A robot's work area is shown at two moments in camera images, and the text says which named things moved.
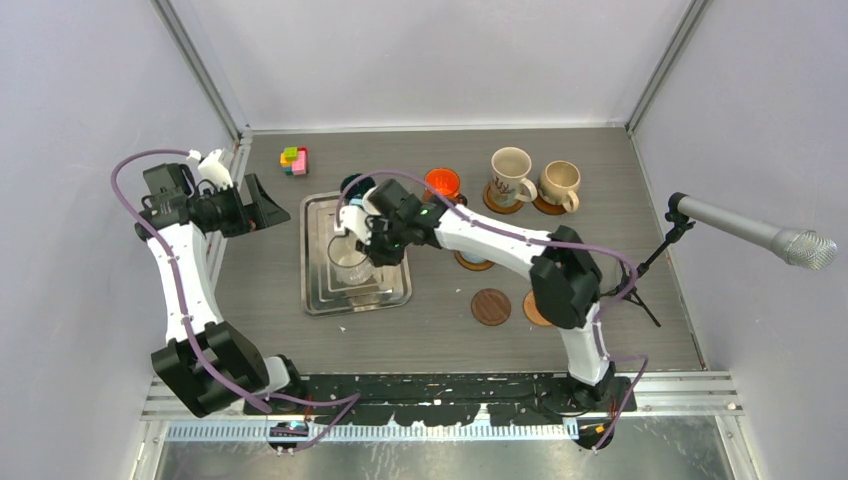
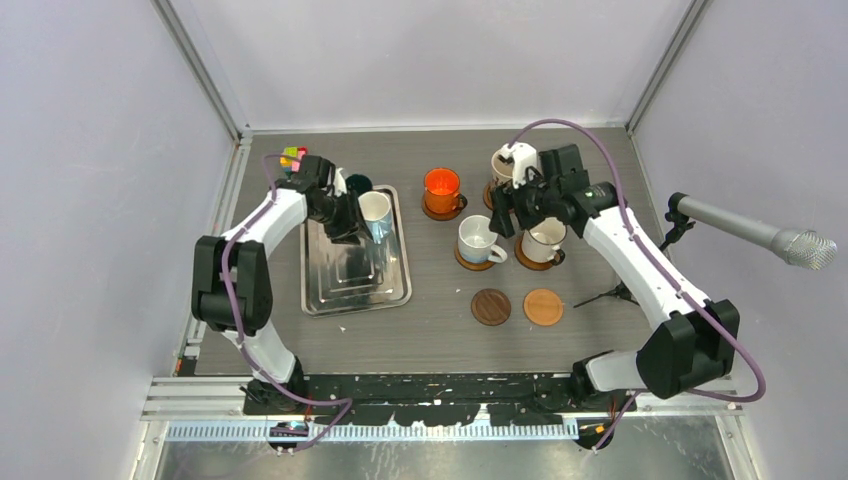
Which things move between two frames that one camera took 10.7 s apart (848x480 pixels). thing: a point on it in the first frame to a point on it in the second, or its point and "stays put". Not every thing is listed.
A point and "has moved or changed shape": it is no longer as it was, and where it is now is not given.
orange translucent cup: x=446 y=182 stays put
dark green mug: x=358 y=188 stays put
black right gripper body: x=388 y=238 to x=530 y=202
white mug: x=349 y=264 has moved or changed shape
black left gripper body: x=224 y=211 to x=340 y=217
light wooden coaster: x=532 y=312 stays put
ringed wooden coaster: x=490 y=200 stays put
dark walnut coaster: x=490 y=307 stays put
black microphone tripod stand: x=628 y=287 stays put
